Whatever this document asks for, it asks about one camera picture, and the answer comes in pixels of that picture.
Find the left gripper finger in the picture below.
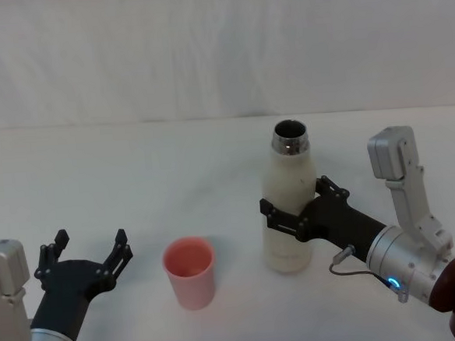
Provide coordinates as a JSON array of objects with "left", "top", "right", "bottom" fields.
[
  {"left": 92, "top": 227, "right": 136, "bottom": 293},
  {"left": 31, "top": 228, "right": 72, "bottom": 281}
]

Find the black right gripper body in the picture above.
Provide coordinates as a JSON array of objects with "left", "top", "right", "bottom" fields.
[{"left": 296, "top": 189, "right": 390, "bottom": 270}]

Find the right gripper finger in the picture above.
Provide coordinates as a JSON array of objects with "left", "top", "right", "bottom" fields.
[
  {"left": 259, "top": 195, "right": 311, "bottom": 244},
  {"left": 313, "top": 174, "right": 351, "bottom": 205}
]

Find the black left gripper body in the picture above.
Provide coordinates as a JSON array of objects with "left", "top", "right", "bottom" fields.
[{"left": 25, "top": 257, "right": 118, "bottom": 341}]

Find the cream vacuum bottle steel neck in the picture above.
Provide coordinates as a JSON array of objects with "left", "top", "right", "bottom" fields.
[{"left": 255, "top": 117, "right": 324, "bottom": 276}]

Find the white table cloth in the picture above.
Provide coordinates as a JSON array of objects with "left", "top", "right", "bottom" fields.
[{"left": 0, "top": 97, "right": 455, "bottom": 341}]

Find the pink cup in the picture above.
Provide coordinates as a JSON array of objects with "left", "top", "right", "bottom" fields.
[{"left": 160, "top": 235, "right": 219, "bottom": 314}]

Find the white curtain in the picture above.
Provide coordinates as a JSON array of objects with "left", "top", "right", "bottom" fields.
[{"left": 0, "top": 0, "right": 455, "bottom": 137}]

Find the thin dark cable silver plug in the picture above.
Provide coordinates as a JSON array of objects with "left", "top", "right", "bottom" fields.
[{"left": 326, "top": 241, "right": 410, "bottom": 308}]

